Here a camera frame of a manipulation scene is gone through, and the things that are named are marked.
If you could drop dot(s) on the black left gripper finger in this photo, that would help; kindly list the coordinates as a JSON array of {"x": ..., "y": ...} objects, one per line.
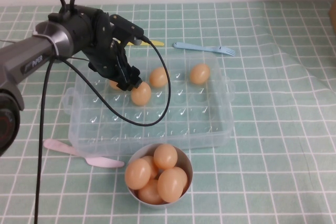
[
  {"x": 136, "y": 77},
  {"x": 124, "y": 85}
]

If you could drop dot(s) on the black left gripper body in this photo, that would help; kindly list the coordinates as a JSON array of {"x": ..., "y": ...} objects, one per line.
[{"x": 105, "y": 56}]

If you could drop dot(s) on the tan egg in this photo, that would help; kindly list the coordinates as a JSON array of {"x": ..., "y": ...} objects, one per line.
[
  {"x": 199, "y": 74},
  {"x": 157, "y": 77},
  {"x": 113, "y": 85},
  {"x": 141, "y": 95},
  {"x": 172, "y": 184},
  {"x": 165, "y": 155},
  {"x": 136, "y": 174},
  {"x": 148, "y": 193},
  {"x": 155, "y": 172}
]

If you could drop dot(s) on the grey and black left arm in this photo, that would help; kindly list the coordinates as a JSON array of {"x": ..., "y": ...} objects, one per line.
[{"x": 26, "y": 56}]

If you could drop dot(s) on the clear plastic egg box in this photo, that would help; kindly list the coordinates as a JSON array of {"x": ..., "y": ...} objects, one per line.
[{"x": 183, "y": 129}]

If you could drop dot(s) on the brown box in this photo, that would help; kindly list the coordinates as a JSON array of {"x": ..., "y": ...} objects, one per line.
[{"x": 333, "y": 16}]

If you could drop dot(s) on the yellow flat stick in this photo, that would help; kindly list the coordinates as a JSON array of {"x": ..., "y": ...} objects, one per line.
[{"x": 157, "y": 42}]

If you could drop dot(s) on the blue plastic fork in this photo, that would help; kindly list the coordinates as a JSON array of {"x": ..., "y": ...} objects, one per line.
[{"x": 197, "y": 48}]

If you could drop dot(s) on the pink plastic spoon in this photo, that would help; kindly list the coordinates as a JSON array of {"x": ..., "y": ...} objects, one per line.
[{"x": 60, "y": 145}]

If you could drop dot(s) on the grey round bowl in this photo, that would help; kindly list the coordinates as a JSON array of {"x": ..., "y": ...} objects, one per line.
[{"x": 183, "y": 155}]

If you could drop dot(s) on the green checked tablecloth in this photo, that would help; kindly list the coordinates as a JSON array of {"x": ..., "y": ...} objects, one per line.
[{"x": 262, "y": 129}]

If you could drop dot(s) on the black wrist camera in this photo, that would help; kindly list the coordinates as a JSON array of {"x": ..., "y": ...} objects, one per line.
[{"x": 126, "y": 28}]

